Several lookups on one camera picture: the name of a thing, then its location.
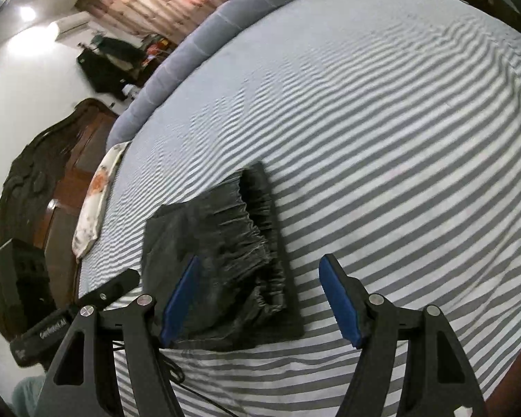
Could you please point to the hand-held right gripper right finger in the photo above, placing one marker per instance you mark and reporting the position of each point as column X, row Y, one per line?
column 338, row 299

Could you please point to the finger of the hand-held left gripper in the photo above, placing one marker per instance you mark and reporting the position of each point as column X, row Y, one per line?
column 113, row 286

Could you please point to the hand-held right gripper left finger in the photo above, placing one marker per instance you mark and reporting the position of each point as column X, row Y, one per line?
column 180, row 304

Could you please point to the dark grey pants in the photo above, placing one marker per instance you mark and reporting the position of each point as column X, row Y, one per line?
column 225, row 247

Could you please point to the person's left forearm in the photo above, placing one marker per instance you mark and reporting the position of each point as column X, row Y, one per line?
column 26, row 395

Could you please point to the dark bedside cabinet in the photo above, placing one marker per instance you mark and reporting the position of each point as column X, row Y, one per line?
column 21, row 269

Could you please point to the floral pillow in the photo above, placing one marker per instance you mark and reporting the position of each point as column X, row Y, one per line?
column 93, row 200

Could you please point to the dark wooden headboard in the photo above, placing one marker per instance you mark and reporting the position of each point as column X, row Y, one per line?
column 69, row 147

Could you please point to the grey striped bed sheet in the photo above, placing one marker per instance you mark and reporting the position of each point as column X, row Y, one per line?
column 373, row 139

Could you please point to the dark hanging clothes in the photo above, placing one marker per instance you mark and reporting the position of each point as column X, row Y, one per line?
column 108, row 65

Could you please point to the cluttered shelf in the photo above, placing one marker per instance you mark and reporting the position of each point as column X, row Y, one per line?
column 156, row 47

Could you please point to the blue-grey bolster pillow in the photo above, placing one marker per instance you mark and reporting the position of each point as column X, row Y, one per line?
column 191, row 47

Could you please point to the white air conditioner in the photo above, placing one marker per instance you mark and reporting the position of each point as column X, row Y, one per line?
column 71, row 26

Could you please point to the ceiling light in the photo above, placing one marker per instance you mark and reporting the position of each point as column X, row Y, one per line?
column 26, row 13

